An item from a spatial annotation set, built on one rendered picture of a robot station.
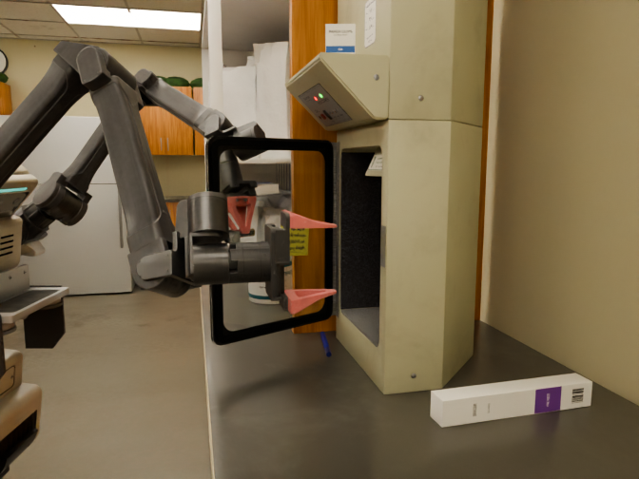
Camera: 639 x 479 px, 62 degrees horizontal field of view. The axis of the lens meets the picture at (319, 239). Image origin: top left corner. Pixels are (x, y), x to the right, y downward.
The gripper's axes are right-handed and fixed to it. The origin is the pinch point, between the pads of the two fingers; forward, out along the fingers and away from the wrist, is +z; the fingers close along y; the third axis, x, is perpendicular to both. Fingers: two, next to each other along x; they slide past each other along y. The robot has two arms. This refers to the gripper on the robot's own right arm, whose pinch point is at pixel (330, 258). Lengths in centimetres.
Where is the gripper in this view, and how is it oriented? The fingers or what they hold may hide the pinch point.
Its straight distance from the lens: 77.6
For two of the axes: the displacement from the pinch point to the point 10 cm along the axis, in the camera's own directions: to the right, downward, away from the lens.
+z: 9.7, -0.3, 2.3
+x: -2.3, -1.3, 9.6
